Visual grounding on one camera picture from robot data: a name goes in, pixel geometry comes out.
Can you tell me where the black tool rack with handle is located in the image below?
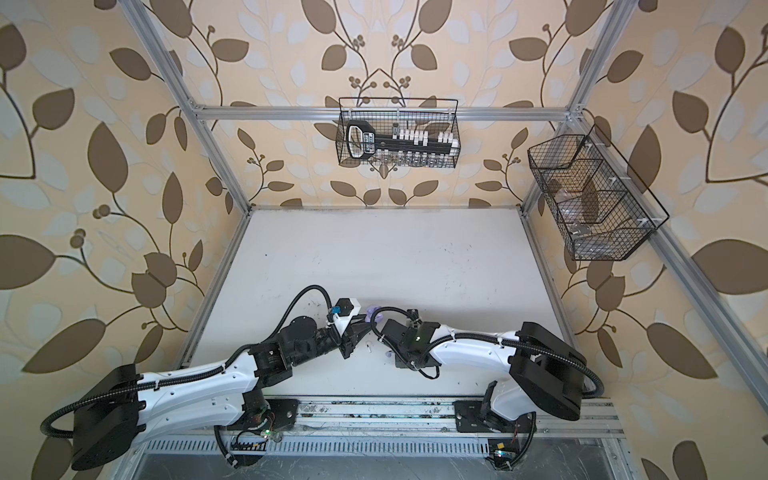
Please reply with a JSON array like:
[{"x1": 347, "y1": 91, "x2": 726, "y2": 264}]
[{"x1": 341, "y1": 120, "x2": 461, "y2": 162}]

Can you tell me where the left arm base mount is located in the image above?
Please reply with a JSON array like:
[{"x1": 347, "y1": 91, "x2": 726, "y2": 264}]
[{"x1": 226, "y1": 388, "x2": 300, "y2": 431}]

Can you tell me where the wire basket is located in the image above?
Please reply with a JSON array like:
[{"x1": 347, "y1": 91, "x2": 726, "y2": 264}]
[
  {"x1": 335, "y1": 95, "x2": 462, "y2": 169},
  {"x1": 527, "y1": 125, "x2": 670, "y2": 261}
]

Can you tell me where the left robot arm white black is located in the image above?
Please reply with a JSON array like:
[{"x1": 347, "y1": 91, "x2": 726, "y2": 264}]
[{"x1": 40, "y1": 298, "x2": 370, "y2": 471}]

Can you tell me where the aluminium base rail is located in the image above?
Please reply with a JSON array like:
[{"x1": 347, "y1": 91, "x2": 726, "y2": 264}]
[{"x1": 137, "y1": 394, "x2": 625, "y2": 439}]

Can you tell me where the back wire basket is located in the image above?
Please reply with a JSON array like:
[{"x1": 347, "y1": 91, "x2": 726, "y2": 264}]
[{"x1": 335, "y1": 95, "x2": 462, "y2": 169}]

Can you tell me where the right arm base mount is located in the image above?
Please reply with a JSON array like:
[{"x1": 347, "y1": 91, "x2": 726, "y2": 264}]
[{"x1": 453, "y1": 381, "x2": 536, "y2": 434}]

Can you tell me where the right wire basket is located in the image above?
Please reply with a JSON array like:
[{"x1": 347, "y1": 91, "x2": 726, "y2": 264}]
[{"x1": 527, "y1": 125, "x2": 670, "y2": 261}]

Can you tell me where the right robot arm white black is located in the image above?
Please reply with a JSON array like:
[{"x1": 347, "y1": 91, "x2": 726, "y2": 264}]
[{"x1": 365, "y1": 307, "x2": 605, "y2": 431}]

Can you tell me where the purple round charging case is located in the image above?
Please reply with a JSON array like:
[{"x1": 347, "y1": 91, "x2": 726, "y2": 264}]
[{"x1": 365, "y1": 305, "x2": 383, "y2": 325}]

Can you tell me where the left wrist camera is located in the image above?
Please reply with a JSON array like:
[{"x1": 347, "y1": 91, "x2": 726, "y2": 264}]
[{"x1": 328, "y1": 298, "x2": 361, "y2": 336}]

